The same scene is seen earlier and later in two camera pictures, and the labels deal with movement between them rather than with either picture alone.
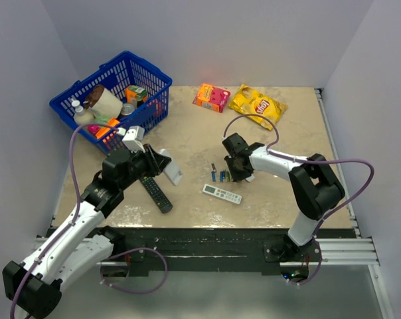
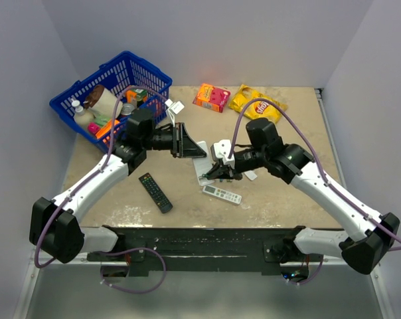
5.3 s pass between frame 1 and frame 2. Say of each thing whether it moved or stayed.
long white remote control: stayed
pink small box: stayed
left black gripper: moved
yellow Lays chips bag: stayed
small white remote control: moved
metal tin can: stayed
